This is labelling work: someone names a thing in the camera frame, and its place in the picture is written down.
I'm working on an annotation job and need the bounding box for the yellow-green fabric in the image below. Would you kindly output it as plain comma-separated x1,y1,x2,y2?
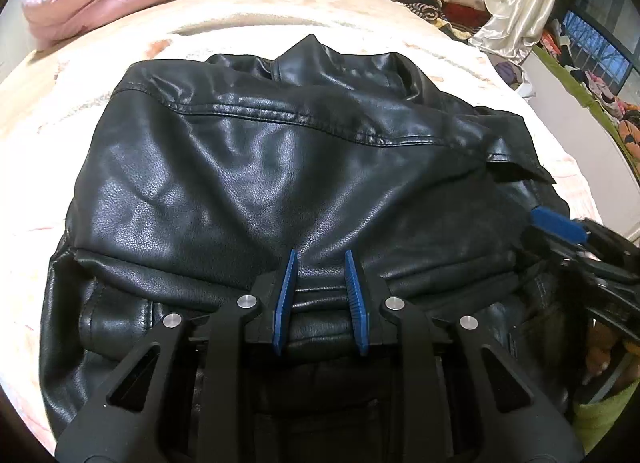
572,378,640,449

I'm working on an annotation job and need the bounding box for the heap of colourful clothes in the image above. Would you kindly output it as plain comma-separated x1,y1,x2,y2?
542,18,640,159

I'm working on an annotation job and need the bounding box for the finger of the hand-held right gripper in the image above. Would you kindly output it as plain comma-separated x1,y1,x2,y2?
530,206,586,246
575,218,640,274

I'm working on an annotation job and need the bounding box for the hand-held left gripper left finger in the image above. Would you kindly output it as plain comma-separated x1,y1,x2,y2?
55,249,300,463

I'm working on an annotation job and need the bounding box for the dark window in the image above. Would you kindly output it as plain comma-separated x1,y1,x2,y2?
560,0,640,99

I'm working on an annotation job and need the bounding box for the green ledge cover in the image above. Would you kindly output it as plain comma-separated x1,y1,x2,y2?
532,43,640,154

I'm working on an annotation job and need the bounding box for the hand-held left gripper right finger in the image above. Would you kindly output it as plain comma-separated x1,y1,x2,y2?
344,249,585,463

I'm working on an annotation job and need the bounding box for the black leather jacket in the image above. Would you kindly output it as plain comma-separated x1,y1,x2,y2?
39,33,576,449

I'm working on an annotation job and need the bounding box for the white orange printed blanket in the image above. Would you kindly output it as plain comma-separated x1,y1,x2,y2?
0,8,621,454

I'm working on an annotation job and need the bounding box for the cream satin curtain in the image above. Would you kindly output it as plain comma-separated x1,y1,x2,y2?
470,0,583,64

